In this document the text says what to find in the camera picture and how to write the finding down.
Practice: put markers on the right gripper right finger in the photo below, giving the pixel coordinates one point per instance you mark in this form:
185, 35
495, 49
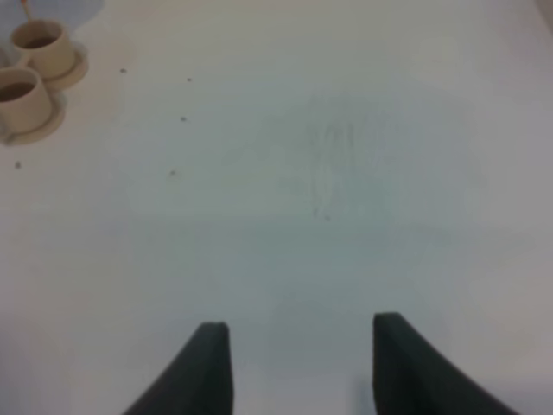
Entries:
409, 376

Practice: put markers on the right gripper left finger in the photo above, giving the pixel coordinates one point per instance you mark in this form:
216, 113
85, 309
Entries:
198, 381

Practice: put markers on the near beige cup saucer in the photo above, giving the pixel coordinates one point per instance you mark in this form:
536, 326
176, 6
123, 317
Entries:
51, 126

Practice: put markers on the beige cup saucer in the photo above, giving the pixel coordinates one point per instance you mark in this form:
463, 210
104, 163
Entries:
72, 76
51, 126

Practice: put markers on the near beige teacup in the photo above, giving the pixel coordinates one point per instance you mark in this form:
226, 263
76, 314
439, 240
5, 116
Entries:
25, 103

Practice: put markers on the beige teacup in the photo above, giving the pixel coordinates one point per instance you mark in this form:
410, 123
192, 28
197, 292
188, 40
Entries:
25, 103
46, 46

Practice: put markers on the far beige cup saucer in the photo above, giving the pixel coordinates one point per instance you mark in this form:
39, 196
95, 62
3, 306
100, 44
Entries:
72, 76

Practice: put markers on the far beige teacup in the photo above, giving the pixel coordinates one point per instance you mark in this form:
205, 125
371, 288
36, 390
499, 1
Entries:
46, 46

